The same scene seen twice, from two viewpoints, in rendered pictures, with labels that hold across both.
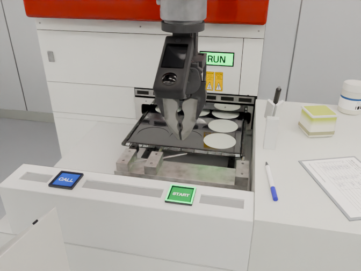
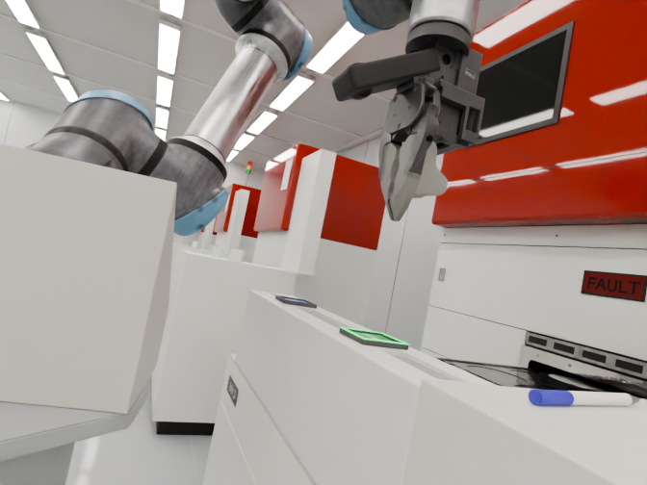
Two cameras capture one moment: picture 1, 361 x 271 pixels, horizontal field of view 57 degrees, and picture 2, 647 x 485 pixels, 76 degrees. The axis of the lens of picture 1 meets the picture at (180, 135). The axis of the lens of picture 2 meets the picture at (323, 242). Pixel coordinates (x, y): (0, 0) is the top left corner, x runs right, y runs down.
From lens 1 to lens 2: 55 cm
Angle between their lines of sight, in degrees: 62
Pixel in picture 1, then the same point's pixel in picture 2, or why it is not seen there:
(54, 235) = (157, 214)
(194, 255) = (327, 465)
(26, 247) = (118, 186)
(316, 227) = (571, 456)
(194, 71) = (419, 87)
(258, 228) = (423, 413)
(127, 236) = (284, 387)
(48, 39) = (446, 253)
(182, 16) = (417, 14)
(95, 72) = (482, 299)
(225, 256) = not seen: outside the picture
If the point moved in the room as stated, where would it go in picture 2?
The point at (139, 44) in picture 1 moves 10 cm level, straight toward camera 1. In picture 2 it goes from (549, 262) to (531, 254)
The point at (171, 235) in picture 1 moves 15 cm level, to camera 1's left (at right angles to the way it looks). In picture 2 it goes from (317, 397) to (256, 357)
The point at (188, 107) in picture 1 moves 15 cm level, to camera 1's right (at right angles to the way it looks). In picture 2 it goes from (405, 151) to (547, 127)
